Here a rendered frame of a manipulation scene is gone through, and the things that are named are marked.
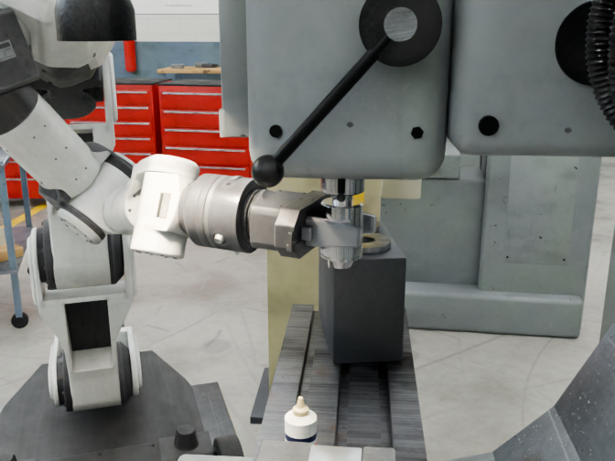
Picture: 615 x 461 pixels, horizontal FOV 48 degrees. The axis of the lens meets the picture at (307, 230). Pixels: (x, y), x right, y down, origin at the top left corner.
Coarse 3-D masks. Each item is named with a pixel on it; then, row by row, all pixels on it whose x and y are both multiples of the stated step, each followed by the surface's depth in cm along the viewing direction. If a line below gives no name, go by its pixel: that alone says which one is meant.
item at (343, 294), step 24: (384, 240) 118; (360, 264) 113; (384, 264) 113; (336, 288) 113; (360, 288) 114; (384, 288) 114; (336, 312) 115; (360, 312) 115; (384, 312) 115; (336, 336) 116; (360, 336) 116; (384, 336) 117; (336, 360) 117; (360, 360) 118; (384, 360) 118
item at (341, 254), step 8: (328, 216) 75; (336, 216) 75; (344, 216) 75; (352, 216) 75; (360, 216) 76; (352, 224) 75; (360, 224) 76; (320, 248) 78; (328, 248) 76; (336, 248) 76; (344, 248) 76; (352, 248) 76; (360, 248) 77; (328, 256) 77; (336, 256) 76; (344, 256) 76; (352, 256) 76; (360, 256) 77
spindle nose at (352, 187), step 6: (324, 180) 75; (330, 180) 74; (336, 180) 74; (348, 180) 73; (354, 180) 74; (360, 180) 74; (324, 186) 75; (330, 186) 74; (336, 186) 74; (348, 186) 74; (354, 186) 74; (360, 186) 74; (324, 192) 75; (330, 192) 74; (336, 192) 74; (348, 192) 74; (354, 192) 74; (360, 192) 75
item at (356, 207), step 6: (330, 198) 78; (354, 198) 78; (324, 204) 76; (330, 204) 75; (336, 204) 75; (342, 204) 75; (348, 204) 75; (354, 204) 75; (360, 204) 75; (324, 210) 76; (330, 210) 75; (336, 210) 75; (342, 210) 74; (348, 210) 74; (354, 210) 75; (360, 210) 75
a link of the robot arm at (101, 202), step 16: (112, 160) 106; (112, 176) 105; (128, 176) 105; (96, 192) 104; (112, 192) 102; (80, 208) 103; (96, 208) 103; (112, 208) 98; (96, 224) 104; (112, 224) 100
